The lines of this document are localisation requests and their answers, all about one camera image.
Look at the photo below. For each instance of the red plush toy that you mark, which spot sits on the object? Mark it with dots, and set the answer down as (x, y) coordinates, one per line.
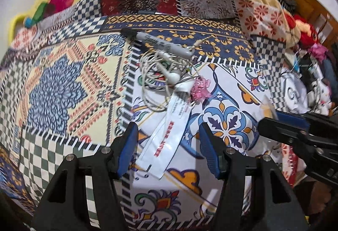
(306, 33)

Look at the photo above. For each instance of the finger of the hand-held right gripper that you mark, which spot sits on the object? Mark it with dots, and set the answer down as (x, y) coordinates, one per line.
(293, 118)
(280, 129)

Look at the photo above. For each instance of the yellow foam tube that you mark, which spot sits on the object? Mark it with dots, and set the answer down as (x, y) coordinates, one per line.
(14, 22)

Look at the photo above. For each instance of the patchwork bedsheet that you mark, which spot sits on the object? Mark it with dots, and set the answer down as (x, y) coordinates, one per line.
(66, 88)

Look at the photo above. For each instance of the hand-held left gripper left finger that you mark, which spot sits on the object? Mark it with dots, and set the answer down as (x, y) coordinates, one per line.
(129, 146)

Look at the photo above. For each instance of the pink charm figure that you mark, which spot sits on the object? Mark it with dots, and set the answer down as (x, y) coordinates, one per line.
(200, 88)

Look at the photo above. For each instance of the grey marker pen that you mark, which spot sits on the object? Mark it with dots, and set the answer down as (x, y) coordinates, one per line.
(158, 42)

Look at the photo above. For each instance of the white earphones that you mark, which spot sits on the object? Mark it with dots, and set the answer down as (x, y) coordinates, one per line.
(173, 76)

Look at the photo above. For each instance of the wooden bed headboard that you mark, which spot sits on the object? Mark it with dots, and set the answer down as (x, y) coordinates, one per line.
(303, 1)

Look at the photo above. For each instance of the long white paper wrapper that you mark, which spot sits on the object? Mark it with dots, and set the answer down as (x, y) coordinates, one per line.
(161, 146)

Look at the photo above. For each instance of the white paper tag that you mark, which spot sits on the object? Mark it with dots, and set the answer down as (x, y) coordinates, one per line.
(181, 107)

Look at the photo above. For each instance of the clear plastic wrapper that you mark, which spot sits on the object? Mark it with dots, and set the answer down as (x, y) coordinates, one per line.
(266, 106)

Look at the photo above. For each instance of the white cow plush toy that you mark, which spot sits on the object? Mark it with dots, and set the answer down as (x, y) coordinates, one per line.
(323, 96)

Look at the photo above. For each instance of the pink plush toy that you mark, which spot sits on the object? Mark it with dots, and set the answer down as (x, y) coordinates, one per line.
(318, 51)

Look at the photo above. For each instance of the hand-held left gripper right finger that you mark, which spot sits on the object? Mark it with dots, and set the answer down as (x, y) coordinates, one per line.
(208, 149)

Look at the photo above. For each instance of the white cloth with circle print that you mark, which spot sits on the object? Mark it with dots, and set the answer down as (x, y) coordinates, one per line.
(293, 91)

